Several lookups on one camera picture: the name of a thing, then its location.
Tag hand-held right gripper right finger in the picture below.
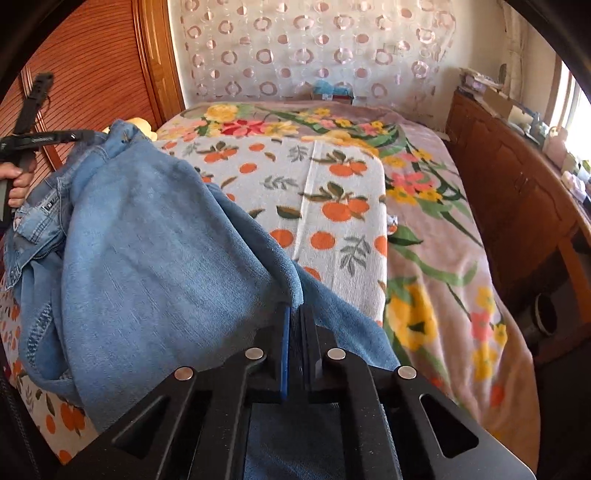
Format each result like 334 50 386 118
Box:
299 305 539 480

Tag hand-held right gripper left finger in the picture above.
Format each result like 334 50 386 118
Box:
55 305 293 480

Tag light blue denim pants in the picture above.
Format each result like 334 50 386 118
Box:
0 119 402 480

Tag person's left hand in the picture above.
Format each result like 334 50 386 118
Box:
0 164 37 208

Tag yellow plush toy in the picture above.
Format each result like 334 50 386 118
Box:
127 117 158 141

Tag wooden slatted panel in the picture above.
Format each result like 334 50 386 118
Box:
0 0 185 185

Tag pink floral blanket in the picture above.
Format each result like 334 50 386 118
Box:
154 102 543 462

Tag orange fruit print blanket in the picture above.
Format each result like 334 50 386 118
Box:
0 138 391 467

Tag circle pattern sheer curtain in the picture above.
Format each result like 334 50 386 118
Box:
178 0 458 112

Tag cardboard box with label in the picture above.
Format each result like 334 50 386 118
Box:
311 90 356 104

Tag light blue cloth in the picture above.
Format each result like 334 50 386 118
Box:
314 79 354 95

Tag wooden cabinet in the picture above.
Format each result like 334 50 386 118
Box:
445 88 591 365

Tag open cardboard box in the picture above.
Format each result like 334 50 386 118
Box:
482 88 513 116

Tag stack of papers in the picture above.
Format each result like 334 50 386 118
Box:
459 67 502 90

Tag wooden frame window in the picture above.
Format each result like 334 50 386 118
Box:
549 60 591 176

